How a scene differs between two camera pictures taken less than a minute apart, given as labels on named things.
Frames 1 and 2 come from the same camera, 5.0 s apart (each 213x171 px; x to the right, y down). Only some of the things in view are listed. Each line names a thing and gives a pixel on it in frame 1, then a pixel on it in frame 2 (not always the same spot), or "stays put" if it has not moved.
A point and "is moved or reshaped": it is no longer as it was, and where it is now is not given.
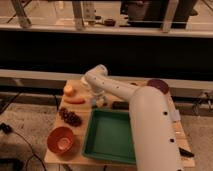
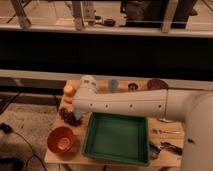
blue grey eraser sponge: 93,102 is moved or reshaped
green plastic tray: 109,136 stays put
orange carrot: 74,100 stays put
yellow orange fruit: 69,90 stays put
